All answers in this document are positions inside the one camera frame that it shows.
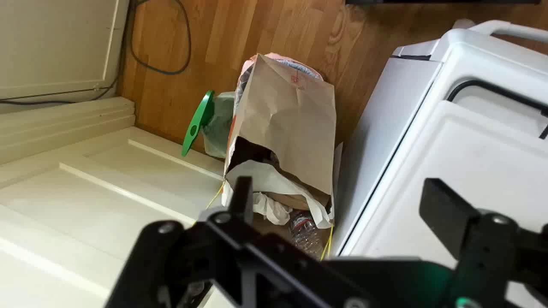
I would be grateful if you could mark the crumpled white paper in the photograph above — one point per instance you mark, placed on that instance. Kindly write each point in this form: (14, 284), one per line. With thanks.
(258, 176)

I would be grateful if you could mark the white panelled door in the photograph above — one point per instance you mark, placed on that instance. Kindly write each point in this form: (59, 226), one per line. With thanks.
(86, 215)

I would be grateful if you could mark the white gas stove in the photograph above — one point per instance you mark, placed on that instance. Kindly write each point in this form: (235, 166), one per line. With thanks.
(456, 142)

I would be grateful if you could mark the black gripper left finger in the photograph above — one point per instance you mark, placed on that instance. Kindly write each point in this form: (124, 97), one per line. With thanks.
(242, 196)

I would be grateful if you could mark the white cabinet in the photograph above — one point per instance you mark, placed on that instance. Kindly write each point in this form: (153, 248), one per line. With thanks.
(52, 44)

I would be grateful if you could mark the crushed plastic bottle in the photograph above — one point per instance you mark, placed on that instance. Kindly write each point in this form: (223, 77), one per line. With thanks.
(306, 231)

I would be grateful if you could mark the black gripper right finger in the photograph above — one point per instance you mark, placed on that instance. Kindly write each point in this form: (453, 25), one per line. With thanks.
(456, 222)

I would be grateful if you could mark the green plastic tool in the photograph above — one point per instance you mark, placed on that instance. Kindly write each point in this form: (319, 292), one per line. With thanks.
(198, 121)

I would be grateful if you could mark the brown paper bag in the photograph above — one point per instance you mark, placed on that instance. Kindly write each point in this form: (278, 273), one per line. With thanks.
(285, 113)

